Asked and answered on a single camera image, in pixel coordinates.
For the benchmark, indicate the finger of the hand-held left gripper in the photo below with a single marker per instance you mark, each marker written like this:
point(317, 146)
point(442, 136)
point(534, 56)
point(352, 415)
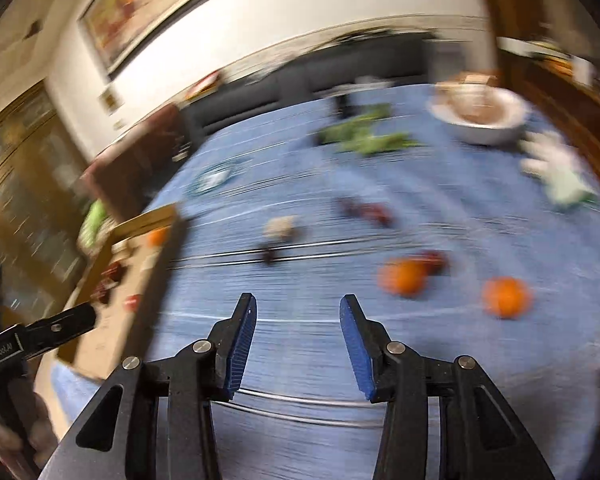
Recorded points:
point(62, 327)

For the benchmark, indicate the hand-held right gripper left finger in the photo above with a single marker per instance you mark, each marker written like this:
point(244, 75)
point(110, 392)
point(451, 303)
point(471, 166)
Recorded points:
point(240, 345)

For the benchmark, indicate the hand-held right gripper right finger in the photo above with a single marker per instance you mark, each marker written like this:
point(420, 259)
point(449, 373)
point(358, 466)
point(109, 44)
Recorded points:
point(357, 352)

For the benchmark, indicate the red tomato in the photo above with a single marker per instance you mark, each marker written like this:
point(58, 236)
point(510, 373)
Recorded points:
point(131, 302)

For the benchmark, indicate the large red date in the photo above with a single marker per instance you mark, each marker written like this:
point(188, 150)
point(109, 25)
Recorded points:
point(112, 271)

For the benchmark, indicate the cardboard box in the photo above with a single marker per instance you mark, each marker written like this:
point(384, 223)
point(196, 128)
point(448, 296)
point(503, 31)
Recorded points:
point(147, 270)

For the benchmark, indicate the orange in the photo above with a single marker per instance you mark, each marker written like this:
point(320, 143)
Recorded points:
point(506, 297)
point(402, 276)
point(157, 236)

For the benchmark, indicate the person's left hand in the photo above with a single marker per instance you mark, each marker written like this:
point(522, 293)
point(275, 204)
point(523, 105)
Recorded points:
point(44, 422)

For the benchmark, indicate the dark purple plum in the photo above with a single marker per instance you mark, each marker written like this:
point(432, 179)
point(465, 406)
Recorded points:
point(271, 255)

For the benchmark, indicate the green plastic bag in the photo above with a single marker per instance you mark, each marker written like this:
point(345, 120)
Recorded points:
point(95, 217)

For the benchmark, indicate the small red date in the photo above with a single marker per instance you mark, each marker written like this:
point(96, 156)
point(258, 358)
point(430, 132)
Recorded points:
point(436, 261)

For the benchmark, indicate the beige sugarcane piece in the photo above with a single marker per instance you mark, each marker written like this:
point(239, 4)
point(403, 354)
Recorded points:
point(281, 225)

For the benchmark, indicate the small dark date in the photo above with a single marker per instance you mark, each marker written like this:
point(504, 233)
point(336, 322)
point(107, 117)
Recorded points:
point(377, 213)

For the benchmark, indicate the wooden glass cabinet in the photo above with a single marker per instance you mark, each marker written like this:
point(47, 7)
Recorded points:
point(25, 175)

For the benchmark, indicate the brown chair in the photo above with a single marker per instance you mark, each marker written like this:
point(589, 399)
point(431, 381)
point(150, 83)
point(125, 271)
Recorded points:
point(130, 160)

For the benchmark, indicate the green leafy vegetable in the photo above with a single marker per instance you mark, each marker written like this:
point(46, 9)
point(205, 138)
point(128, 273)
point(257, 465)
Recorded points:
point(380, 143)
point(355, 127)

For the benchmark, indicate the white bowl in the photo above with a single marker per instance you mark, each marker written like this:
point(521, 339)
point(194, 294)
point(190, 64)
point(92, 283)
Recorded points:
point(480, 132)

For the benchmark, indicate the red and gold box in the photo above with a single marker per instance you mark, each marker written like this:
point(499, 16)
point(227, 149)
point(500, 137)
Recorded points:
point(205, 86)

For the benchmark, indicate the white cotton glove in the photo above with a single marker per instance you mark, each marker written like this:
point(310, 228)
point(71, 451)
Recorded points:
point(555, 165)

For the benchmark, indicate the black leather sofa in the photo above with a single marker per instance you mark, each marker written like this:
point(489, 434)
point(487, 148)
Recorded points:
point(300, 75)

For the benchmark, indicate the wooden sideboard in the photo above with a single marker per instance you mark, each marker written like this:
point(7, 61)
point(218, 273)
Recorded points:
point(575, 95)

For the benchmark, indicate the framed painting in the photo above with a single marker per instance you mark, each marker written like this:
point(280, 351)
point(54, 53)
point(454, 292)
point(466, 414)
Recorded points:
point(165, 5)

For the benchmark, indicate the wall socket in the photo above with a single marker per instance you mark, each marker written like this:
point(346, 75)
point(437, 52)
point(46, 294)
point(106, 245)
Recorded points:
point(119, 123)

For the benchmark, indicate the small wall picture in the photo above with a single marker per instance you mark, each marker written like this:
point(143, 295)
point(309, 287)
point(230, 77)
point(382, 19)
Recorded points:
point(110, 99)

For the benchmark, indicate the wooden door frame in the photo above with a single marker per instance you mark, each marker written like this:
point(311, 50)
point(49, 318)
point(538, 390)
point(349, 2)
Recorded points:
point(486, 10)

